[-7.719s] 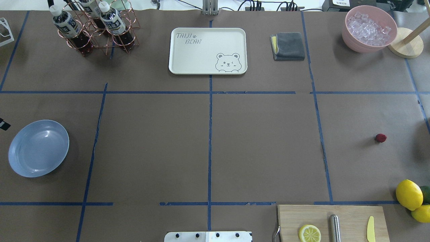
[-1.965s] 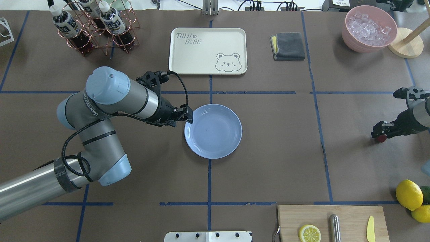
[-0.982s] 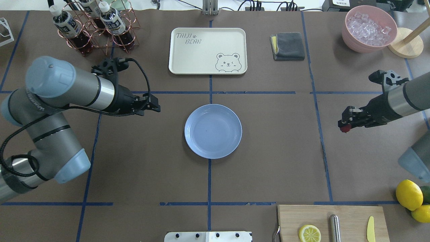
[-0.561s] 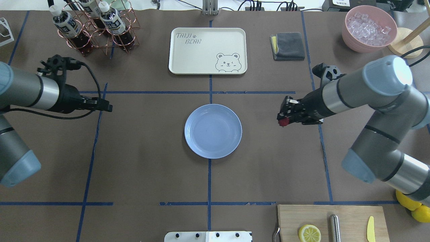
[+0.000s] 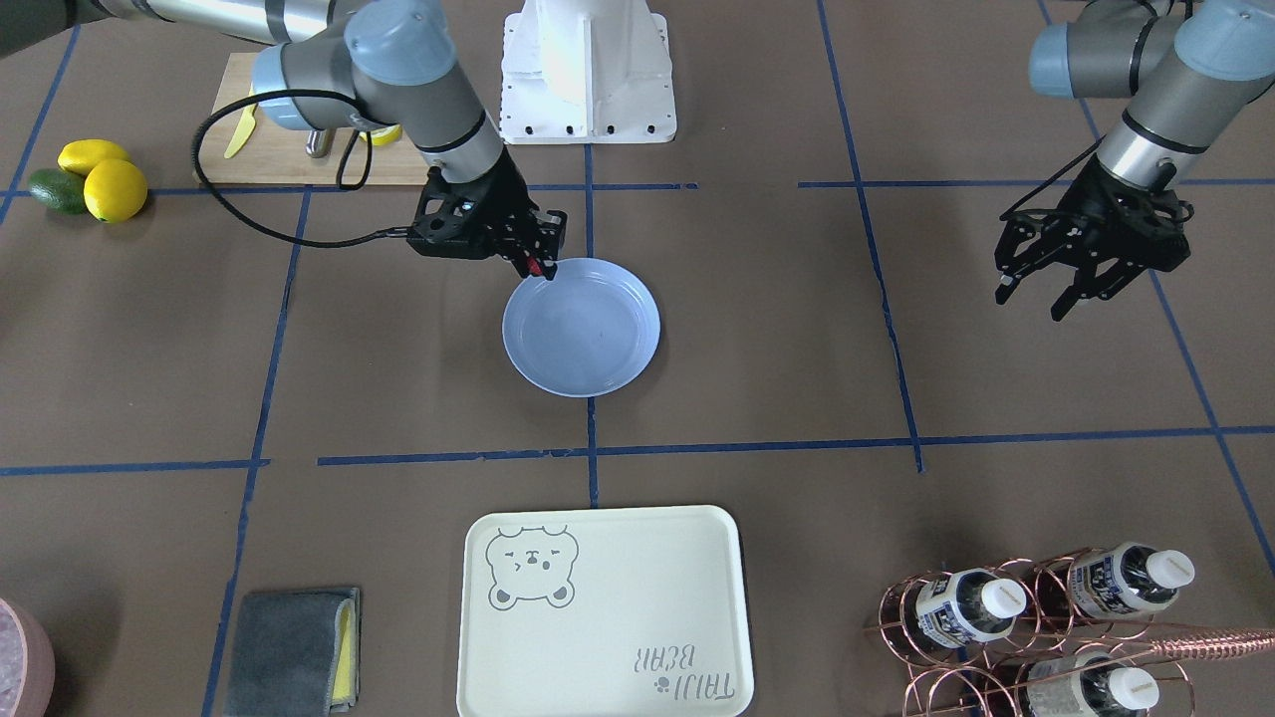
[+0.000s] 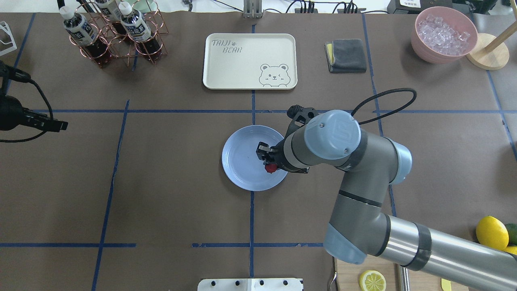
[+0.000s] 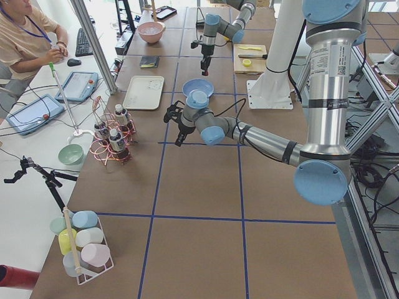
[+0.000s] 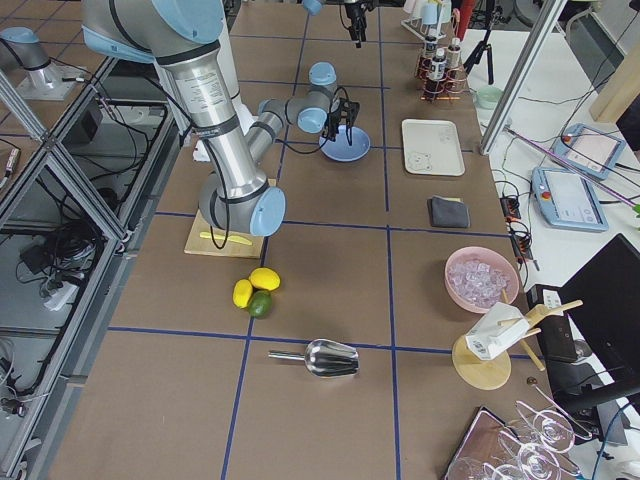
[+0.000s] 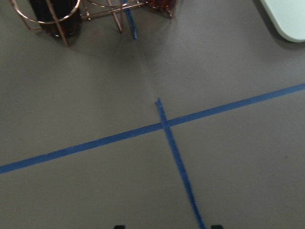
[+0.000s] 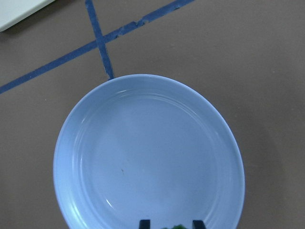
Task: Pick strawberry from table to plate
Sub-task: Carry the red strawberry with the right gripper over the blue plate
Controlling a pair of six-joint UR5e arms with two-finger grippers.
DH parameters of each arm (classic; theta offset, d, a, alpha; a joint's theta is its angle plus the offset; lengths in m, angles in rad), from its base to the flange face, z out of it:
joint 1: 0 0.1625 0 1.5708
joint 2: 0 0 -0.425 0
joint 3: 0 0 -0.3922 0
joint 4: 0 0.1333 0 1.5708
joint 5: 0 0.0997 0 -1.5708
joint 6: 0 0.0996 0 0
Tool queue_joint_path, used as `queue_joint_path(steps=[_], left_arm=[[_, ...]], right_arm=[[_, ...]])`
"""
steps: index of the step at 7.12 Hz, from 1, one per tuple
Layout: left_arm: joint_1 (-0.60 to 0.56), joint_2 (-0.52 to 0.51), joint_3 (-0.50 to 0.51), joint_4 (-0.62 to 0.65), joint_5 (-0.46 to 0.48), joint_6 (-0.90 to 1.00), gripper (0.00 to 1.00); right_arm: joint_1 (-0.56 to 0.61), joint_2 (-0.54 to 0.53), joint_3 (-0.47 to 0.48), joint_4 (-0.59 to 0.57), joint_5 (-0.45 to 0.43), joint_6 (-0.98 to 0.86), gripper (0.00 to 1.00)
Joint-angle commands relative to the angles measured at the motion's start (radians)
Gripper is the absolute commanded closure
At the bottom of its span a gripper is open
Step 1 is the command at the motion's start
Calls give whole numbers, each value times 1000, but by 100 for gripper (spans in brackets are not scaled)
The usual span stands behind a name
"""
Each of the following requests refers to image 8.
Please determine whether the pink bowl of ice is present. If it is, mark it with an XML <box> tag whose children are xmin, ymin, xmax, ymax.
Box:
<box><xmin>444</xmin><ymin>246</ymin><xmax>520</xmax><ymax>313</ymax></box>

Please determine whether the black tripod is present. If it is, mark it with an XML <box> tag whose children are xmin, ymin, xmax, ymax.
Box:
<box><xmin>463</xmin><ymin>0</ymin><xmax>496</xmax><ymax>85</ymax></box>

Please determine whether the grey folded cloth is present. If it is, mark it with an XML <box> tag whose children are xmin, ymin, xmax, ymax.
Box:
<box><xmin>427</xmin><ymin>196</ymin><xmax>470</xmax><ymax>228</ymax></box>

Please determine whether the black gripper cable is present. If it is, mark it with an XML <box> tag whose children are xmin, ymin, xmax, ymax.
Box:
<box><xmin>269</xmin><ymin>85</ymin><xmax>351</xmax><ymax>155</ymax></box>

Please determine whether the black handled knife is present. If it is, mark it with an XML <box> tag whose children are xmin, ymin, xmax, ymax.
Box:
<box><xmin>199</xmin><ymin>231</ymin><xmax>253</xmax><ymax>246</ymax></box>

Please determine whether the aluminium frame post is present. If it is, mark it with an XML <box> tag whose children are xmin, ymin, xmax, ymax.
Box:
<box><xmin>479</xmin><ymin>0</ymin><xmax>567</xmax><ymax>155</ymax></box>

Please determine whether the blue plate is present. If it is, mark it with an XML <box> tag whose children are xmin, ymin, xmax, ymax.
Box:
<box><xmin>320</xmin><ymin>126</ymin><xmax>371</xmax><ymax>162</ymax></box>

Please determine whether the clear glass rack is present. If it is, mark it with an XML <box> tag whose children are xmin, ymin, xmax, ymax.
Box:
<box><xmin>443</xmin><ymin>398</ymin><xmax>593</xmax><ymax>480</ymax></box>

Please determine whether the white carton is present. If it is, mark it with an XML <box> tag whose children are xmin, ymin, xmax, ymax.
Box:
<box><xmin>465</xmin><ymin>302</ymin><xmax>529</xmax><ymax>361</ymax></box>

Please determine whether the green lime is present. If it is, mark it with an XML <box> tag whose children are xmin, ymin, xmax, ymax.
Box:
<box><xmin>247</xmin><ymin>290</ymin><xmax>273</xmax><ymax>318</ymax></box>

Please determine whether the metal scoop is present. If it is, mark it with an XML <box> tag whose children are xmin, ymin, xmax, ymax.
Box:
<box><xmin>268</xmin><ymin>339</ymin><xmax>360</xmax><ymax>378</ymax></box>

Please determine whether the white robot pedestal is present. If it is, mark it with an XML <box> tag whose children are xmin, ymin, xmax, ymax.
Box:
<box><xmin>217</xmin><ymin>20</ymin><xmax>257</xmax><ymax>134</ymax></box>

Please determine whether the yellow lemon upper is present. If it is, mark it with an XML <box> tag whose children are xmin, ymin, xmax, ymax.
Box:
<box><xmin>248</xmin><ymin>267</ymin><xmax>281</xmax><ymax>291</ymax></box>

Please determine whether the yellow lemon left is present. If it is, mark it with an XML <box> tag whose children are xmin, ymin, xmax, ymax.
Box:
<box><xmin>232</xmin><ymin>279</ymin><xmax>254</xmax><ymax>309</ymax></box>

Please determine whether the blue teach pendant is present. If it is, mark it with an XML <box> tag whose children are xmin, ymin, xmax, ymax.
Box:
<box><xmin>551</xmin><ymin>123</ymin><xmax>627</xmax><ymax>180</ymax></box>
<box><xmin>531</xmin><ymin>167</ymin><xmax>609</xmax><ymax>232</ymax></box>

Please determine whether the copper bottle rack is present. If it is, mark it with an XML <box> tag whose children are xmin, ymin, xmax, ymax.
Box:
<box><xmin>414</xmin><ymin>28</ymin><xmax>467</xmax><ymax>101</ymax></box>

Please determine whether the blue teach pendant far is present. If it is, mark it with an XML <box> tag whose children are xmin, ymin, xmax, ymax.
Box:
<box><xmin>551</xmin><ymin>123</ymin><xmax>627</xmax><ymax>180</ymax></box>

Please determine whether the wooden cup stand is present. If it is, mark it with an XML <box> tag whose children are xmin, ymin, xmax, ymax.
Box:
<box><xmin>452</xmin><ymin>300</ymin><xmax>583</xmax><ymax>390</ymax></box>

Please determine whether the wooden cutting board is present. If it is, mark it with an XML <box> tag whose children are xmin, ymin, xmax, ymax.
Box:
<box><xmin>184</xmin><ymin>174</ymin><xmax>286</xmax><ymax>258</ymax></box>

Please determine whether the cream bear tray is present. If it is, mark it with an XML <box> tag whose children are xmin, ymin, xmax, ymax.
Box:
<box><xmin>401</xmin><ymin>119</ymin><xmax>465</xmax><ymax>177</ymax></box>

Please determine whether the black monitor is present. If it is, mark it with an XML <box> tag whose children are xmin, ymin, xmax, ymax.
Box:
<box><xmin>548</xmin><ymin>234</ymin><xmax>639</xmax><ymax>414</ymax></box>

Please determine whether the blue teach pendant near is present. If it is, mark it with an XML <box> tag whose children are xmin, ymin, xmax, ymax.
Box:
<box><xmin>531</xmin><ymin>167</ymin><xmax>609</xmax><ymax>232</ymax></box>

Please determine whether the mint green bowl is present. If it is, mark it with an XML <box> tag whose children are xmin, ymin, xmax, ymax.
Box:
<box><xmin>475</xmin><ymin>85</ymin><xmax>503</xmax><ymax>110</ymax></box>

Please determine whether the yellow lemon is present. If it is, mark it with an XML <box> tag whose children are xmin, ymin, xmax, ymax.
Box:
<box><xmin>248</xmin><ymin>267</ymin><xmax>281</xmax><ymax>291</ymax></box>
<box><xmin>232</xmin><ymin>279</ymin><xmax>254</xmax><ymax>309</ymax></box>

